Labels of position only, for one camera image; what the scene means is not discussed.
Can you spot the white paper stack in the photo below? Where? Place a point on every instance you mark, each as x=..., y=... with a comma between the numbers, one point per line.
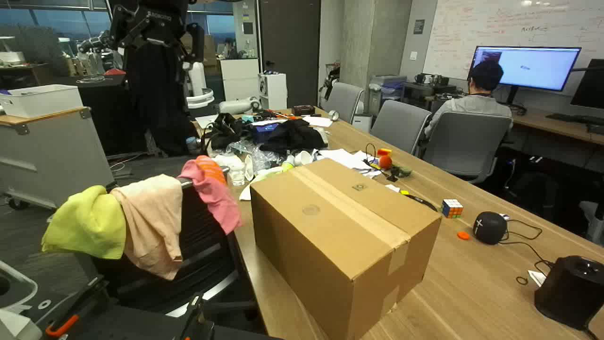
x=345, y=160

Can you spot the Rubik's cube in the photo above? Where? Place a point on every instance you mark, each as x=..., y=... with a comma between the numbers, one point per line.
x=451, y=209

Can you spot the black garment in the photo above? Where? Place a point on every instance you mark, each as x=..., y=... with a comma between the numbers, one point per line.
x=292, y=137

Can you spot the black keyboard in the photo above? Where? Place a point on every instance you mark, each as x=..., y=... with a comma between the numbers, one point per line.
x=576, y=118

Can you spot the black box-shaped device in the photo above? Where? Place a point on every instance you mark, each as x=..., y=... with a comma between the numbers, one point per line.
x=572, y=294

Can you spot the black bag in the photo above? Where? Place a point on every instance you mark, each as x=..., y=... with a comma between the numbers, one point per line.
x=225, y=132

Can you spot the small orange piece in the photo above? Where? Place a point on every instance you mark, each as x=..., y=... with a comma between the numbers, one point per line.
x=462, y=236

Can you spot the orange toy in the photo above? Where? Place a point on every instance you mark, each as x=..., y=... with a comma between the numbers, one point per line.
x=383, y=158

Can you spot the seated person in grey hoodie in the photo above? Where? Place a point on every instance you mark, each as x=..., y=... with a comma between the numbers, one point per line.
x=472, y=107

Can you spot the yellow and black tool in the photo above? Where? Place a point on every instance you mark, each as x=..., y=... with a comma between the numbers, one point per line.
x=417, y=202

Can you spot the tall black equipment stand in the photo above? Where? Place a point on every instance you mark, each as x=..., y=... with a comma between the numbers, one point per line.
x=157, y=96

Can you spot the large cardboard box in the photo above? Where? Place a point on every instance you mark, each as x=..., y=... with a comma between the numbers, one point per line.
x=340, y=247

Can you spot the lit computer monitor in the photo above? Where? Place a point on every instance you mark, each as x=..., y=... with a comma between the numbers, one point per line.
x=534, y=67

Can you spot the round black speaker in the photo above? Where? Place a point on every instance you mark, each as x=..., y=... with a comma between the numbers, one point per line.
x=489, y=228

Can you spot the wooden computer desk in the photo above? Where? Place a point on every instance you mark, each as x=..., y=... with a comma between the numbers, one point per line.
x=553, y=130

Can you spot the white box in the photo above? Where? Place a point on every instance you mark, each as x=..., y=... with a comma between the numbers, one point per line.
x=38, y=100

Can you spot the white charger plug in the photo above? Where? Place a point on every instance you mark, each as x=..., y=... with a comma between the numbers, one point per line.
x=536, y=279

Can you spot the dark computer monitor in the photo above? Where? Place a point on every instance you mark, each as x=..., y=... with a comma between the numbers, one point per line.
x=591, y=86

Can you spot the crumpled clear plastic bag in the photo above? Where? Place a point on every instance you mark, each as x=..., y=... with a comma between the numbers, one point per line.
x=242, y=164

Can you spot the pink t-shirt with orange print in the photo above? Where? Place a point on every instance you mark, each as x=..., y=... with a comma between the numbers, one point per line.
x=217, y=196

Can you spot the peach t-shirt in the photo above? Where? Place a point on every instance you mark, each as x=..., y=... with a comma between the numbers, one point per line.
x=153, y=220

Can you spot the whiteboard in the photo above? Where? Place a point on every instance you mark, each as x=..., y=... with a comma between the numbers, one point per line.
x=502, y=26

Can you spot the white cabinet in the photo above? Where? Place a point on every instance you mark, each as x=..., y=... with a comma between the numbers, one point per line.
x=238, y=79

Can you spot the grey cart with wooden top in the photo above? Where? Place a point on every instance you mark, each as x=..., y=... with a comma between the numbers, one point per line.
x=49, y=158

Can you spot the yellow towel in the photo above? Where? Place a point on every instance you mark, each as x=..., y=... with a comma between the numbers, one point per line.
x=87, y=224

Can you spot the white computer tower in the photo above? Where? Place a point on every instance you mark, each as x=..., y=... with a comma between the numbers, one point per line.
x=274, y=92

